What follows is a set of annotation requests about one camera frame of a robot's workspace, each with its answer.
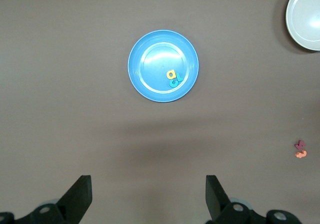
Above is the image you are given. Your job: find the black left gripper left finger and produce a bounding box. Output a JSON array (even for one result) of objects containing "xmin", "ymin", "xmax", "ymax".
[{"xmin": 0, "ymin": 175, "xmax": 93, "ymax": 224}]

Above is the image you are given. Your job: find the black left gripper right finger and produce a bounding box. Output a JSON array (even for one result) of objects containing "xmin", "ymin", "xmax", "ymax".
[{"xmin": 205, "ymin": 175, "xmax": 301, "ymax": 224}]

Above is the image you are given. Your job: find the brown table cover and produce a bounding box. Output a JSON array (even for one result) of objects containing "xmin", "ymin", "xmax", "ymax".
[{"xmin": 0, "ymin": 0, "xmax": 320, "ymax": 224}]

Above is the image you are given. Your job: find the blue plate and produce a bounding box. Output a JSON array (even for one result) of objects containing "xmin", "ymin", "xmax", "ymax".
[{"xmin": 127, "ymin": 29, "xmax": 200, "ymax": 103}]

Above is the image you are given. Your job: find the beige plate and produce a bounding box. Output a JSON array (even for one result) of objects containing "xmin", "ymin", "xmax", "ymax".
[{"xmin": 285, "ymin": 0, "xmax": 320, "ymax": 52}]

